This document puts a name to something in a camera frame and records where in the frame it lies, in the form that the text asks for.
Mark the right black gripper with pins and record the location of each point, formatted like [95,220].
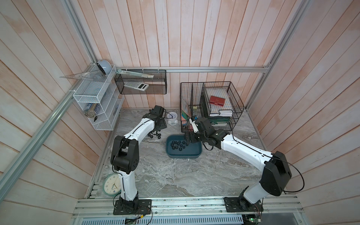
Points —
[187,138]

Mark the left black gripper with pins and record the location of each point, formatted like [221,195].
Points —
[163,123]

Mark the dark teal storage box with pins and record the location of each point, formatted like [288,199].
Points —
[186,150]

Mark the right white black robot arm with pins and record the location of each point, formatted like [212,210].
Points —
[275,168]

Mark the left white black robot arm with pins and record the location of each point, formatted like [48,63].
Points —
[125,158]

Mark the small white alarm clock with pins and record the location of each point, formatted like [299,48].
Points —
[172,118]

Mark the white tray in organizer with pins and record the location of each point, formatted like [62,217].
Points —
[222,113]

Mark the white calculator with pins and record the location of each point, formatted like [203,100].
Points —
[139,86]

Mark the red wallet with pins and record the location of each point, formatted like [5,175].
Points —
[218,101]

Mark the clear plastic ruler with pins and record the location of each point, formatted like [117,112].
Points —
[131,73]

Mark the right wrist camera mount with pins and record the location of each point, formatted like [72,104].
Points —
[193,124]

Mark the black wire desk organizer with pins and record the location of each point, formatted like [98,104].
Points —
[195,102]

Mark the black wire wall basket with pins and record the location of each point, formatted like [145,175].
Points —
[157,84]

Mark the white wire wall shelf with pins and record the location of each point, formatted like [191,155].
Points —
[99,99]

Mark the green round wall clock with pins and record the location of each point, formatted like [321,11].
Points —
[112,185]

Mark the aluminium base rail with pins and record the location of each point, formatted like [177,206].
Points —
[185,206]

